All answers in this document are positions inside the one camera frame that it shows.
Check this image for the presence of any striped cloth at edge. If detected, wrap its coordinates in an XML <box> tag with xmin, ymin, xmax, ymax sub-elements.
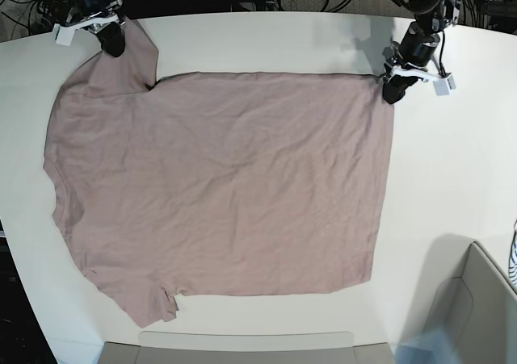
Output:
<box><xmin>508</xmin><ymin>224</ymin><xmax>517</xmax><ymax>288</ymax></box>

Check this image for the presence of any grey cardboard box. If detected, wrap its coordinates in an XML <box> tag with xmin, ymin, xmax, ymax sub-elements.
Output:
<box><xmin>99</xmin><ymin>331</ymin><xmax>395</xmax><ymax>363</ymax></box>
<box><xmin>424</xmin><ymin>242</ymin><xmax>516</xmax><ymax>363</ymax></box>

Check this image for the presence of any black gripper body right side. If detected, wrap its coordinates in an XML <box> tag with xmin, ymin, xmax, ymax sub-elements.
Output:
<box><xmin>66</xmin><ymin>0</ymin><xmax>123</xmax><ymax>33</ymax></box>

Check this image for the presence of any blue translucent bag corner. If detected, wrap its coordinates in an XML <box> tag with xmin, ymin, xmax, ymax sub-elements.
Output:
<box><xmin>393</xmin><ymin>328</ymin><xmax>461</xmax><ymax>364</ymax></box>

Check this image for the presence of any pink T-shirt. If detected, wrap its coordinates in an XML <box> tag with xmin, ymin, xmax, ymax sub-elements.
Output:
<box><xmin>44</xmin><ymin>22</ymin><xmax>394</xmax><ymax>327</ymax></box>

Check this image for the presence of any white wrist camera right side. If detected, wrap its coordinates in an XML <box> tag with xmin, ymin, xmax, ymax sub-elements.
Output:
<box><xmin>53</xmin><ymin>14</ymin><xmax>119</xmax><ymax>46</ymax></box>

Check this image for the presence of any grey cardboard box bottom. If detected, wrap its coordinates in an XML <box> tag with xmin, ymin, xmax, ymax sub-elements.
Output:
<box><xmin>99</xmin><ymin>331</ymin><xmax>395</xmax><ymax>363</ymax></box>

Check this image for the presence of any grey cardboard box right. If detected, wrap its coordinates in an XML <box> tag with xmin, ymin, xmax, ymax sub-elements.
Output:
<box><xmin>424</xmin><ymin>242</ymin><xmax>516</xmax><ymax>363</ymax></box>

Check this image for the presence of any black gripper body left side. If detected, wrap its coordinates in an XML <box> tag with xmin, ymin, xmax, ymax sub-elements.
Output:
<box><xmin>389</xmin><ymin>23</ymin><xmax>440</xmax><ymax>72</ymax></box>

